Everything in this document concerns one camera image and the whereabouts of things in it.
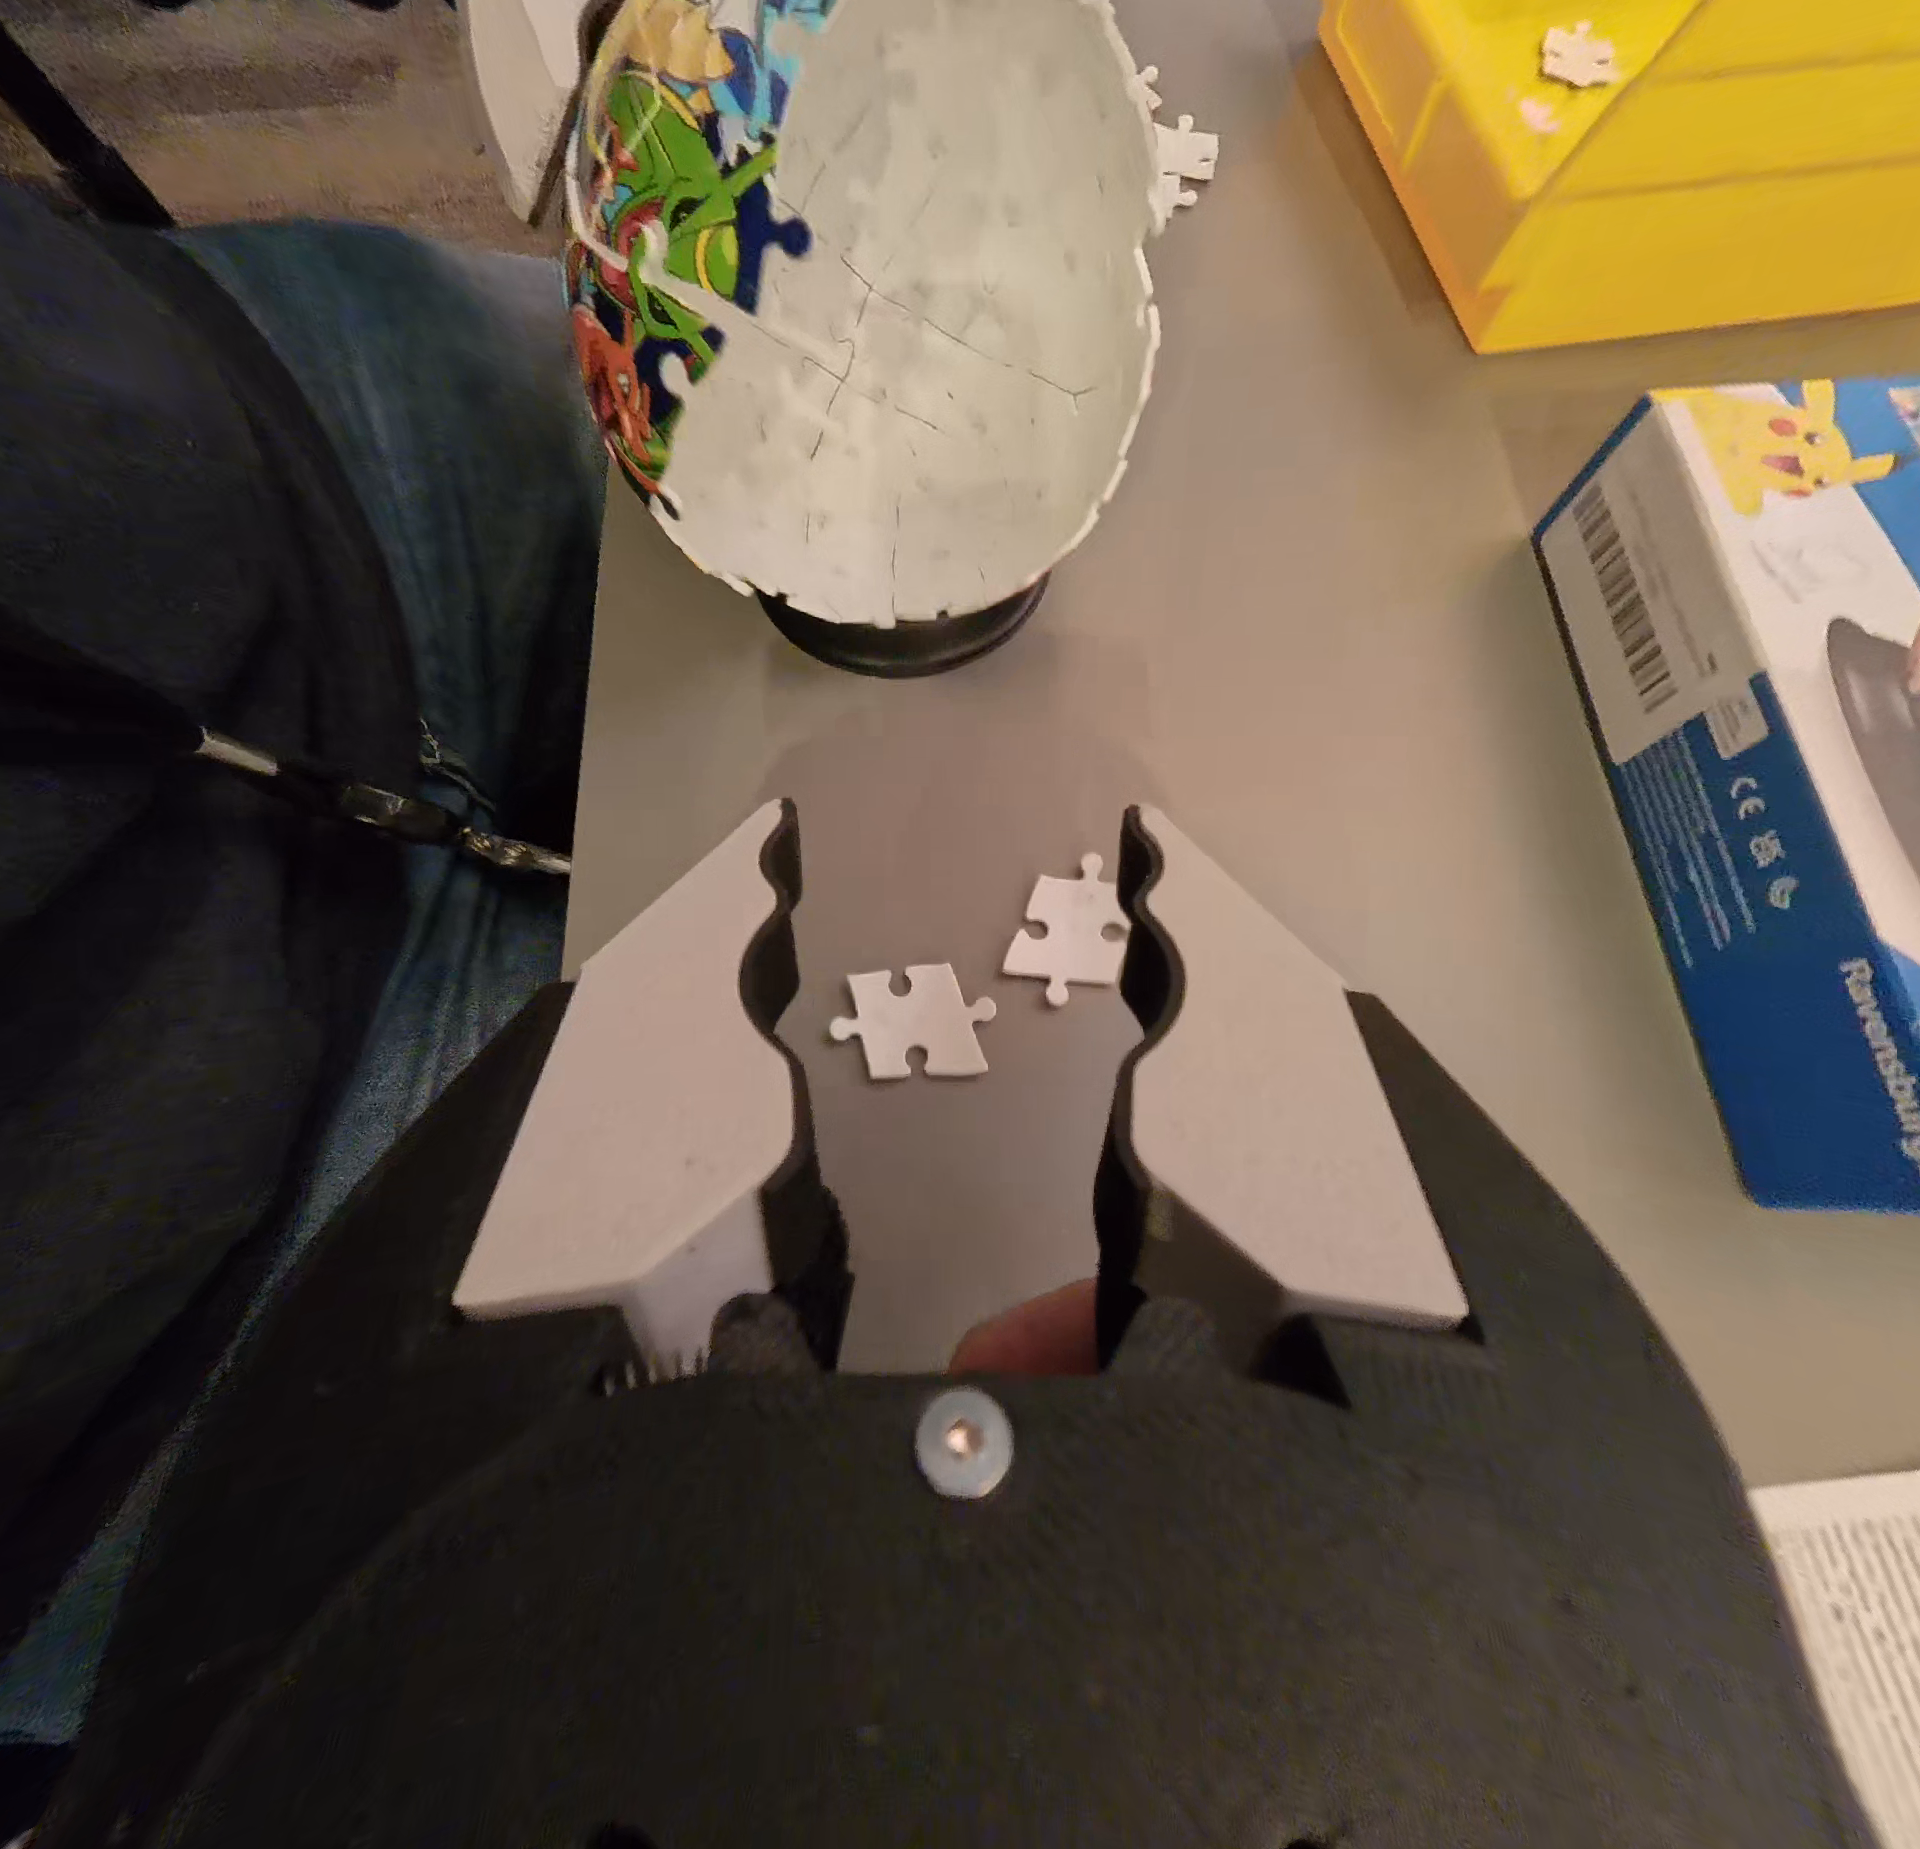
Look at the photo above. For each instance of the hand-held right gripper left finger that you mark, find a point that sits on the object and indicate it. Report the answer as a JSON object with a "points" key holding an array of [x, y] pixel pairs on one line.
{"points": [[645, 1114]]}

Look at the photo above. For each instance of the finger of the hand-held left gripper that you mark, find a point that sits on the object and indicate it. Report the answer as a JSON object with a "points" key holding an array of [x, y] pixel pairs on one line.
{"points": [[517, 38]]}

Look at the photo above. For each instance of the yellow plastic bin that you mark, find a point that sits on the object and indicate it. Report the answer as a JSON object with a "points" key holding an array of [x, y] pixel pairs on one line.
{"points": [[1647, 213]]}

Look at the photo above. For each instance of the colourful cartoon puzzle ball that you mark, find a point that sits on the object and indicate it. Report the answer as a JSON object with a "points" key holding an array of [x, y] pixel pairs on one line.
{"points": [[930, 380]]}

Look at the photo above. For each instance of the person's right hand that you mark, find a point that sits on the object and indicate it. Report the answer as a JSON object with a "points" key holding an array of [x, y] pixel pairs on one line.
{"points": [[1032, 1331]]}

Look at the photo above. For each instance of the black furniture leg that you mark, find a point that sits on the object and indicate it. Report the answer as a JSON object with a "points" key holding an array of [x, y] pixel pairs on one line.
{"points": [[74, 122]]}

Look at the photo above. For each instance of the black round ball stand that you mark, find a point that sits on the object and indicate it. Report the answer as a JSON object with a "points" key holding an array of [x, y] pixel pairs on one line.
{"points": [[901, 645]]}

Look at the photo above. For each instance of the white puzzle piece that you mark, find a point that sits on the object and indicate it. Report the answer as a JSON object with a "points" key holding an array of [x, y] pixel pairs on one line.
{"points": [[915, 1025], [1581, 56], [1063, 928]]}

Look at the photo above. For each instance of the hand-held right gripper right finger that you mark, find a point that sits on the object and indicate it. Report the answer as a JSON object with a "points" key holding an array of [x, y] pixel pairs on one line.
{"points": [[1277, 1127]]}

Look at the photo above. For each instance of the blue puzzle box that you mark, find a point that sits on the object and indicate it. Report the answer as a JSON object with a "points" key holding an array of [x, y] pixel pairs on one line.
{"points": [[1727, 861]]}

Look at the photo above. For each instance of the pile of white puzzle pieces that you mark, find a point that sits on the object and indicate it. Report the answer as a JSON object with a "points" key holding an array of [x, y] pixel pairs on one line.
{"points": [[1186, 153]]}

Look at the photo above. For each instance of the white instruction sheet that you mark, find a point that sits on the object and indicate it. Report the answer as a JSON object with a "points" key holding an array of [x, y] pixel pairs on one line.
{"points": [[1861, 1626]]}

